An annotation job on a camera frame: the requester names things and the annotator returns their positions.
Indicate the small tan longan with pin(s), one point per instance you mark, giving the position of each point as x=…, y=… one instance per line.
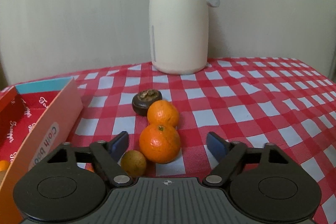
x=133, y=163

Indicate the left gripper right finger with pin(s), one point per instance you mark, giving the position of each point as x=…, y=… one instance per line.
x=264, y=184

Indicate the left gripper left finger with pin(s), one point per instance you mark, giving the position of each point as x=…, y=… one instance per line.
x=60, y=189

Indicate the small orange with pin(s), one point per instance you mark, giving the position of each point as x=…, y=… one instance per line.
x=163, y=112
x=4, y=165

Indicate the wrinkled reddish tangerine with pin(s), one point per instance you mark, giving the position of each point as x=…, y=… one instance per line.
x=90, y=168

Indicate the colourful cardboard box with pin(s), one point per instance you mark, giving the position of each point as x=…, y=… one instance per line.
x=35, y=118

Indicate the dark mangosteen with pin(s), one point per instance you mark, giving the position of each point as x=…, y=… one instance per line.
x=144, y=99

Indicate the cream grey thermos jug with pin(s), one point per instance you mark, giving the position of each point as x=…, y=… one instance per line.
x=179, y=34

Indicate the red white checkered tablecloth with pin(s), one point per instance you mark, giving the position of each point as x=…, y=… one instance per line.
x=254, y=100

